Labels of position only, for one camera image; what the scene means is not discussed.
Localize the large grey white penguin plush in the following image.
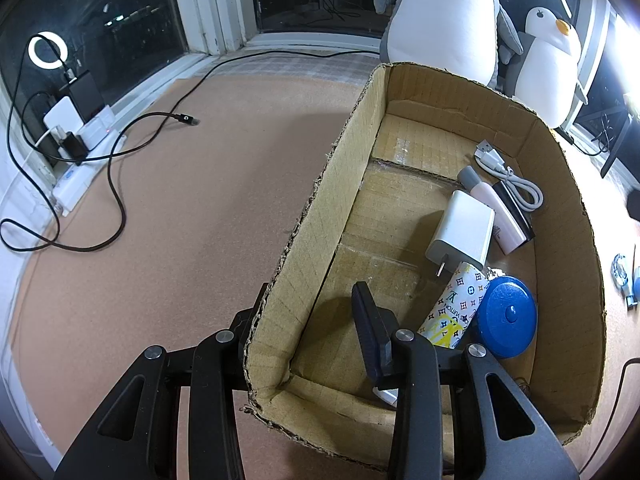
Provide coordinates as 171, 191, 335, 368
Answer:
374, 0, 525, 86

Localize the white wall charger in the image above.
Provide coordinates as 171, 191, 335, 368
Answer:
425, 190, 496, 278

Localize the white square charger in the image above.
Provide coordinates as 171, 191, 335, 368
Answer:
42, 97, 85, 133

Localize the blue round tape measure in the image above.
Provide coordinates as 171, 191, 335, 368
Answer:
470, 276, 538, 359

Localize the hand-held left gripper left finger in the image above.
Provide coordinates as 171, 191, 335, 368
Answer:
52, 284, 269, 480

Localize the black slim stick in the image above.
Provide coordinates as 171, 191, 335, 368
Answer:
492, 182, 536, 242

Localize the pink tube with grey cap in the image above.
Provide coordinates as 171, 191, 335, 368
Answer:
457, 166, 526, 255

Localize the small white penguin plush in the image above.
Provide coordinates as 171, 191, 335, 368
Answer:
500, 6, 590, 128

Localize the white power strip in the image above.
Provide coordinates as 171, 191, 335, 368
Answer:
52, 106, 128, 217

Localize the white ring light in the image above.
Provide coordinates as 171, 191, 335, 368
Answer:
27, 32, 70, 70

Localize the white window frame post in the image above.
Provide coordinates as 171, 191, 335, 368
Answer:
170, 0, 261, 56

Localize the long black power cable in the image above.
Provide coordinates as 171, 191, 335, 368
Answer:
75, 45, 383, 162

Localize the black power bank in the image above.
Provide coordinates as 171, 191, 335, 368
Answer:
60, 71, 105, 116

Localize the black cable with usb plug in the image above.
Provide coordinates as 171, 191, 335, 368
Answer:
0, 110, 202, 253

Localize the thin dark cable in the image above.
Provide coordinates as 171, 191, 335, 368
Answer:
587, 359, 640, 466

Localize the cardboard box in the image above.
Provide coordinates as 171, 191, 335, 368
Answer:
243, 61, 608, 461

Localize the black plug adapter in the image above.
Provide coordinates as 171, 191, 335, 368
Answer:
59, 132, 88, 161

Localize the small round white blue object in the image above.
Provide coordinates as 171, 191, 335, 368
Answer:
612, 252, 633, 289

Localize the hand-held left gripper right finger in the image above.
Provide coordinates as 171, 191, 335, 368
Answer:
350, 281, 576, 480

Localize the white colourful patterned pouch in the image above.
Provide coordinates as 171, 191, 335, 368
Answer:
417, 260, 493, 350

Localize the white usb cable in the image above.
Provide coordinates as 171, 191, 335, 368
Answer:
472, 141, 545, 212

